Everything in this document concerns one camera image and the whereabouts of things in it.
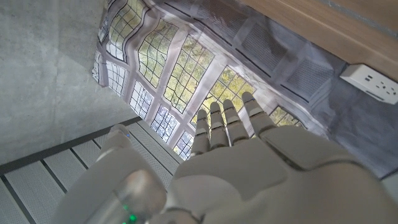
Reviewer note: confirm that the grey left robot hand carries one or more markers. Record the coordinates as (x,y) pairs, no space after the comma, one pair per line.
(248,180)

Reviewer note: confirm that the printed window backdrop cloth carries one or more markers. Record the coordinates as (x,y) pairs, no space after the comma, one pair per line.
(192,62)

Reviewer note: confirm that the white box on table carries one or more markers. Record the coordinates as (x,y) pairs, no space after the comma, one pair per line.
(370,82)

